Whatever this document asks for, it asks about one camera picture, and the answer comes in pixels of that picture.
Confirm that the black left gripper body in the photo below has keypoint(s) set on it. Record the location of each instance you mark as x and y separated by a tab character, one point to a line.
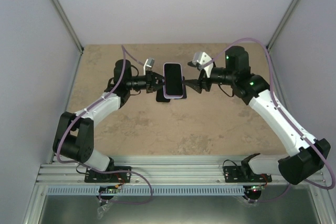
149	82

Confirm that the right controller circuit board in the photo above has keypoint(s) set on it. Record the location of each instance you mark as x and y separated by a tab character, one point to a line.
257	187

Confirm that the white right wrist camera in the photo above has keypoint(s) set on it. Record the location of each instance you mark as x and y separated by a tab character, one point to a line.
202	61

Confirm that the black phone with white edge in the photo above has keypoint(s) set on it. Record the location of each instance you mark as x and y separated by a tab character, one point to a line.
173	80

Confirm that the aluminium frame post right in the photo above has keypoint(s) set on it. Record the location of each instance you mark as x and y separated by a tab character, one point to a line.
283	22

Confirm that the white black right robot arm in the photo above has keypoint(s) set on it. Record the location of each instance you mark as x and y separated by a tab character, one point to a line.
305	154

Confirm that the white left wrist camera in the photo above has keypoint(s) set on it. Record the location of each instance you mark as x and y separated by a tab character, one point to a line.
148	66

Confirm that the black phone case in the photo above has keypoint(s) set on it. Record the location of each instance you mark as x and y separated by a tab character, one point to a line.
160	97

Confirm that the left controller circuit board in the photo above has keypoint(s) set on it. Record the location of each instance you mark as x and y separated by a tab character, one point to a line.
110	189

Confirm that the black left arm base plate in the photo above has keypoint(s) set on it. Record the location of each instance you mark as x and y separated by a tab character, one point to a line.
117	178

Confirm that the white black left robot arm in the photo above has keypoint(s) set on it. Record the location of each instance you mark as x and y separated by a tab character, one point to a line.
74	139

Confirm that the controller circuit board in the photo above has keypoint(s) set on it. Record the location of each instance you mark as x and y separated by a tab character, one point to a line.
257	187
110	189

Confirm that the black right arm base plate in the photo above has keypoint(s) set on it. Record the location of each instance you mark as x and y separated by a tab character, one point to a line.
234	174

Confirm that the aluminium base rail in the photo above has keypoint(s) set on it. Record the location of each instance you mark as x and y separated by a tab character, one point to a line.
158	170

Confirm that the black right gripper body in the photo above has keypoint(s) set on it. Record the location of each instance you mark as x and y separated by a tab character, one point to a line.
202	77

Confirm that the grey slotted cable duct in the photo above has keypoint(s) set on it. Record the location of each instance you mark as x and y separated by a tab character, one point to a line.
137	190

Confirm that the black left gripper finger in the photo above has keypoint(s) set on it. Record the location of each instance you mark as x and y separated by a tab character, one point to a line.
158	86
158	77

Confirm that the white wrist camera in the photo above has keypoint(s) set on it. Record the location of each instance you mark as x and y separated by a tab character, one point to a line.
148	66
202	61

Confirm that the clear plastic bag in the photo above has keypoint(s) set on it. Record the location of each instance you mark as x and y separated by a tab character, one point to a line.
101	211

